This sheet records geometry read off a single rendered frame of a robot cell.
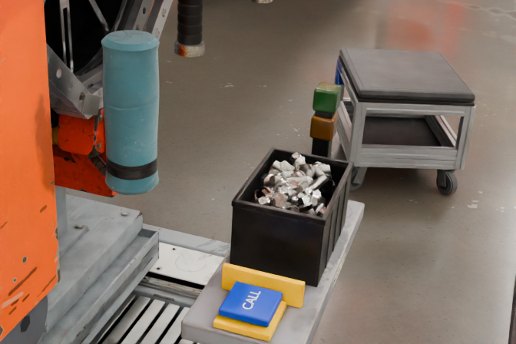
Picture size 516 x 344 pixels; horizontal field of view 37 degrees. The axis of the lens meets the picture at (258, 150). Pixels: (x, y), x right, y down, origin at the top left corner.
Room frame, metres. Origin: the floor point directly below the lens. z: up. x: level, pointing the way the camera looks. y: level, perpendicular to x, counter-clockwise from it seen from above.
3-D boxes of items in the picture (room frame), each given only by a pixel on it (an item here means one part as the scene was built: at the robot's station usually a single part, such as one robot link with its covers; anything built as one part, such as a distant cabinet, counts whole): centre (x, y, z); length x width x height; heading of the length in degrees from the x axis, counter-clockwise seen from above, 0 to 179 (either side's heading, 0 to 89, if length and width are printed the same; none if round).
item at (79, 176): (1.31, 0.32, 0.48); 0.16 x 0.12 x 0.17; 74
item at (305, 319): (1.01, -0.05, 0.44); 0.43 x 0.17 x 0.03; 164
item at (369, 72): (2.27, -0.43, 0.17); 0.43 x 0.36 x 0.34; 4
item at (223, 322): (0.85, 0.00, 0.45); 0.08 x 0.08 x 0.01; 74
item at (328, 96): (1.20, -0.11, 0.64); 0.04 x 0.04 x 0.04; 74
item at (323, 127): (1.20, -0.11, 0.59); 0.04 x 0.04 x 0.04; 74
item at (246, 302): (0.85, 0.00, 0.47); 0.07 x 0.07 x 0.02; 74
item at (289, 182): (1.04, -0.06, 0.51); 0.20 x 0.14 x 0.13; 164
